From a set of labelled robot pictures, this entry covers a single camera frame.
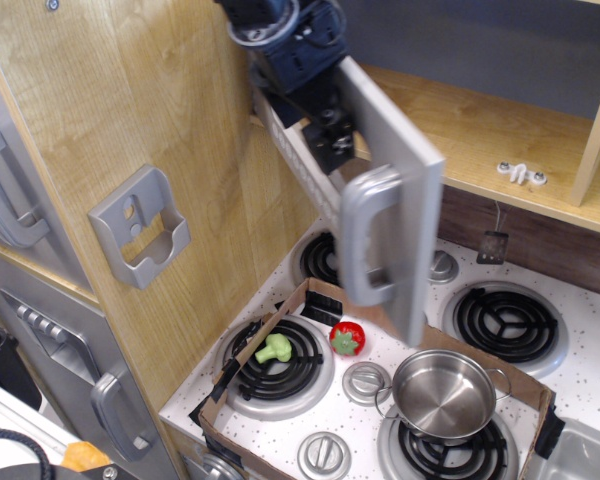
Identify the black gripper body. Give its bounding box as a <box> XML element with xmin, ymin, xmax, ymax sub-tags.
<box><xmin>251</xmin><ymin>1</ymin><xmax>347</xmax><ymax>129</ymax></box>

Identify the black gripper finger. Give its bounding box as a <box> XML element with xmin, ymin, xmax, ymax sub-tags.
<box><xmin>301</xmin><ymin>123</ymin><xmax>355</xmax><ymax>175</ymax></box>
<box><xmin>267</xmin><ymin>92</ymin><xmax>309</xmax><ymax>128</ymax></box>

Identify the grey toy microwave door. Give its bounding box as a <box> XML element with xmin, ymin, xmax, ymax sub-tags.
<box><xmin>252</xmin><ymin>57</ymin><xmax>445</xmax><ymax>347</ymax></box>

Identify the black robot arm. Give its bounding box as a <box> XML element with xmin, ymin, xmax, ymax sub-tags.
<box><xmin>219</xmin><ymin>0</ymin><xmax>354</xmax><ymax>175</ymax></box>

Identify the wooden microwave shelf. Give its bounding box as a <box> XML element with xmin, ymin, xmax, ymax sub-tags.
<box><xmin>355</xmin><ymin>65</ymin><xmax>600</xmax><ymax>233</ymax></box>

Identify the back left black burner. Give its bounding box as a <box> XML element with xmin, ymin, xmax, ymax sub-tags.
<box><xmin>290</xmin><ymin>230</ymin><xmax>340</xmax><ymax>286</ymax></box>

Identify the black burner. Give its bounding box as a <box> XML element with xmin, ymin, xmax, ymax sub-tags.
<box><xmin>441</xmin><ymin>281</ymin><xmax>569</xmax><ymax>378</ymax></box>
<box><xmin>226</xmin><ymin>315</ymin><xmax>335</xmax><ymax>421</ymax></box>
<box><xmin>376</xmin><ymin>415</ymin><xmax>520</xmax><ymax>480</ymax></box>
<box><xmin>290</xmin><ymin>230</ymin><xmax>340</xmax><ymax>286</ymax></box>

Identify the back grey stove knob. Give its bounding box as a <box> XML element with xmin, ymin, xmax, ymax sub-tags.
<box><xmin>428</xmin><ymin>250</ymin><xmax>459</xmax><ymax>284</ymax></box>

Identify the grey stove knob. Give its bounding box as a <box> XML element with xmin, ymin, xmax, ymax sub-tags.
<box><xmin>428</xmin><ymin>250</ymin><xmax>459</xmax><ymax>284</ymax></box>
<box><xmin>342</xmin><ymin>362</ymin><xmax>391</xmax><ymax>407</ymax></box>
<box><xmin>297</xmin><ymin>431</ymin><xmax>352</xmax><ymax>480</ymax></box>

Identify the white plastic door latch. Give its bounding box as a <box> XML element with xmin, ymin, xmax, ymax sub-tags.
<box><xmin>496</xmin><ymin>161</ymin><xmax>547</xmax><ymax>186</ymax></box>

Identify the hanging metal spatula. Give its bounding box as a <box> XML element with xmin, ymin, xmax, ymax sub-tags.
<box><xmin>476</xmin><ymin>201</ymin><xmax>509</xmax><ymax>265</ymax></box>

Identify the red toy strawberry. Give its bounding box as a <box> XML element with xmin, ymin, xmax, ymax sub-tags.
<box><xmin>329</xmin><ymin>321</ymin><xmax>366</xmax><ymax>356</ymax></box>

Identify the green toy broccoli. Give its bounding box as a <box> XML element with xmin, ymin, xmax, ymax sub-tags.
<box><xmin>255</xmin><ymin>333</ymin><xmax>292</xmax><ymax>364</ymax></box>

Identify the centre grey stove knob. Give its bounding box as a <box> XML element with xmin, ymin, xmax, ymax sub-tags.
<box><xmin>342</xmin><ymin>362</ymin><xmax>391</xmax><ymax>407</ymax></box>

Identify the front left black burner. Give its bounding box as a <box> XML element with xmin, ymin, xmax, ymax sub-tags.
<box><xmin>226</xmin><ymin>315</ymin><xmax>335</xmax><ymax>421</ymax></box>

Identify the back right black burner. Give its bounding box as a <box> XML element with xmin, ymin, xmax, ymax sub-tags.
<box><xmin>441</xmin><ymin>281</ymin><xmax>569</xmax><ymax>378</ymax></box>

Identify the stainless steel pot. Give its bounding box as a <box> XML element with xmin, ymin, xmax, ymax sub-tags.
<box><xmin>374</xmin><ymin>349</ymin><xmax>512</xmax><ymax>446</ymax></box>

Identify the front grey stove knob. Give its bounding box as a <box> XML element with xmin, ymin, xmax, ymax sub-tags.
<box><xmin>297</xmin><ymin>431</ymin><xmax>352</xmax><ymax>480</ymax></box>

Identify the front right black burner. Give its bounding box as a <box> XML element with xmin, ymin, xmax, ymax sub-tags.
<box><xmin>376</xmin><ymin>415</ymin><xmax>520</xmax><ymax>480</ymax></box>

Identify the grey ice dispenser panel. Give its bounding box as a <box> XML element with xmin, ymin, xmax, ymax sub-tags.
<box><xmin>0</xmin><ymin>289</ymin><xmax>101</xmax><ymax>386</ymax></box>

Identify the black device at left edge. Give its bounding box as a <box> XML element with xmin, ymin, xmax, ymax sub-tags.
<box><xmin>0</xmin><ymin>328</ymin><xmax>42</xmax><ymax>410</ymax></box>

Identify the steel sink basin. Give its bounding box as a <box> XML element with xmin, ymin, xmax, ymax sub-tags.
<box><xmin>522</xmin><ymin>418</ymin><xmax>600</xmax><ymax>480</ymax></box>

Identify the orange tape piece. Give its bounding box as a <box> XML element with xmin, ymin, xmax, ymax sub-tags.
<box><xmin>60</xmin><ymin>441</ymin><xmax>111</xmax><ymax>472</ymax></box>

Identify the grey wall phone holder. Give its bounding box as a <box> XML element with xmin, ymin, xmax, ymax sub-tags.
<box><xmin>88</xmin><ymin>164</ymin><xmax>191</xmax><ymax>290</ymax></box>

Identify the brown cardboard barrier frame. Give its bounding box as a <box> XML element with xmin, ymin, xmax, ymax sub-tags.
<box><xmin>190</xmin><ymin>279</ymin><xmax>559</xmax><ymax>479</ymax></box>

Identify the lower grey fridge handle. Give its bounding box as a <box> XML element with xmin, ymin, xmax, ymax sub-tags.
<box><xmin>90</xmin><ymin>372</ymin><xmax>150</xmax><ymax>462</ymax></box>

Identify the black braided cable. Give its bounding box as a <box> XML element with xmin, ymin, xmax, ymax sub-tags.
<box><xmin>0</xmin><ymin>428</ymin><xmax>54</xmax><ymax>480</ymax></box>

